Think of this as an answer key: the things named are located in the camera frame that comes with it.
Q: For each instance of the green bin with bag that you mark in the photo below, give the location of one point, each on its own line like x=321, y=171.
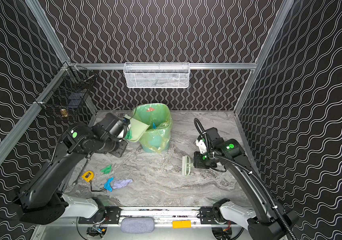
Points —
x=157, y=116

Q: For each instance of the pale green brush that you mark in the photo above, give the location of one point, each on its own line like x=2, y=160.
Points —
x=186, y=165

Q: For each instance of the purple paper scrap left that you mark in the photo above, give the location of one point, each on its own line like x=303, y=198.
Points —
x=121, y=184

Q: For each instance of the green paper scrap left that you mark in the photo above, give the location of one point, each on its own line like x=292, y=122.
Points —
x=107, y=169

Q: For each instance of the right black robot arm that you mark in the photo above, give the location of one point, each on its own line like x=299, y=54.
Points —
x=267, y=219

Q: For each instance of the black wire basket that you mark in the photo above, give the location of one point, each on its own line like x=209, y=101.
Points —
x=71, y=93

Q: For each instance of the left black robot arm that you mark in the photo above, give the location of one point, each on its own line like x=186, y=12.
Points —
x=41, y=202

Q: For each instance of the yellow tape measure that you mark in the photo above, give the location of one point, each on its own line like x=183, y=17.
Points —
x=88, y=176

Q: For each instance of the pale green dustpan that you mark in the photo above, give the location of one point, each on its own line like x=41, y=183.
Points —
x=136, y=129

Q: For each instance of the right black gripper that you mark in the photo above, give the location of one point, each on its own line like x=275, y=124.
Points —
x=197, y=160

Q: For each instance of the brass object in basket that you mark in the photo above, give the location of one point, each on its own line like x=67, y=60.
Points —
x=64, y=113

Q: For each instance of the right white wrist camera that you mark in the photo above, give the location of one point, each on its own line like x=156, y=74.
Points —
x=201, y=145

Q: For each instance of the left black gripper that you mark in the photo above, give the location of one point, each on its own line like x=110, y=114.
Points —
x=122, y=129

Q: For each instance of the silver wrench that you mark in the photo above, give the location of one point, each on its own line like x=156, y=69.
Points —
x=75, y=182

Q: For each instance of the yellow block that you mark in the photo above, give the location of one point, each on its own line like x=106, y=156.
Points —
x=181, y=224

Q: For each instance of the white wire basket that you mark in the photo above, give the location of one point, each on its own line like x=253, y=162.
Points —
x=156, y=75

